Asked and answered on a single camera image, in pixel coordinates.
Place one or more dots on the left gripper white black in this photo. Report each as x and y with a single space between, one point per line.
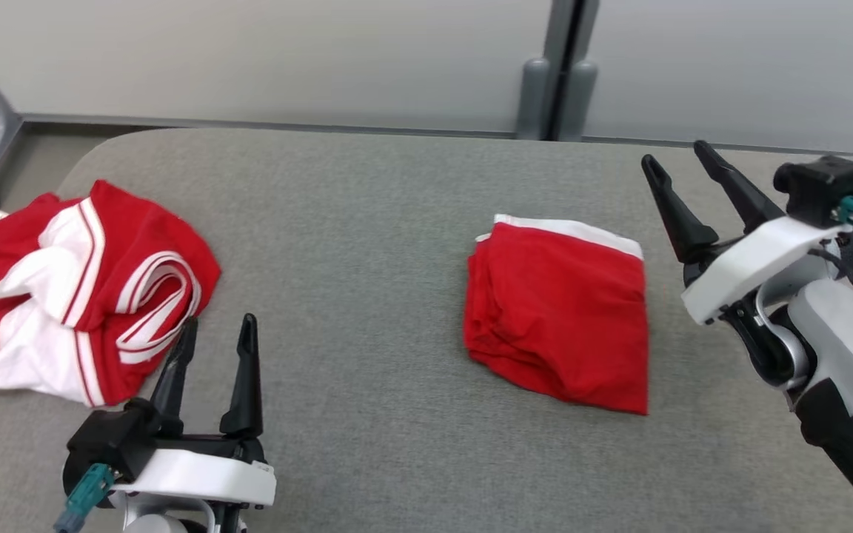
204 474

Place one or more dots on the grey partition post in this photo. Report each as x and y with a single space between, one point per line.
556 81

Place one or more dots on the red basketball jersey black lettering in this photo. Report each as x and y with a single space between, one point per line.
152 237

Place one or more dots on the grey fabric padded surface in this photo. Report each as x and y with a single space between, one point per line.
367 296

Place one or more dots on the red shorts white band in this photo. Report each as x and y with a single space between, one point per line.
560 311

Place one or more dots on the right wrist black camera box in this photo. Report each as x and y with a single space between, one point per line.
823 189

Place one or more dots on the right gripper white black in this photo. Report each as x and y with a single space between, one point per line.
752 259

